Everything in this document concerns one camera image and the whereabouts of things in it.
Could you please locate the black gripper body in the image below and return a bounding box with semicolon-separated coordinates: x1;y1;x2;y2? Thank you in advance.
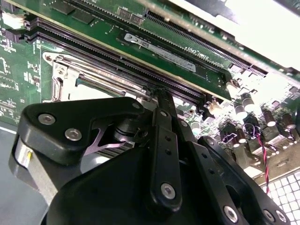
46;114;225;225

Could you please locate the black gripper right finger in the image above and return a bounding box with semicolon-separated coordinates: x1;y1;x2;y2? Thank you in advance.
167;93;291;225

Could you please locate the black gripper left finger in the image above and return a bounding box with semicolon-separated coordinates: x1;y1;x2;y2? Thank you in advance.
14;88;183;211

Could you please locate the silver CPU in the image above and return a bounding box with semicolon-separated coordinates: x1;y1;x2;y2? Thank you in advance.
76;78;127;98

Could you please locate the metal socket cover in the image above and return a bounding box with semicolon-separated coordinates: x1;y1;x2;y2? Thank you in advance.
50;60;150;104

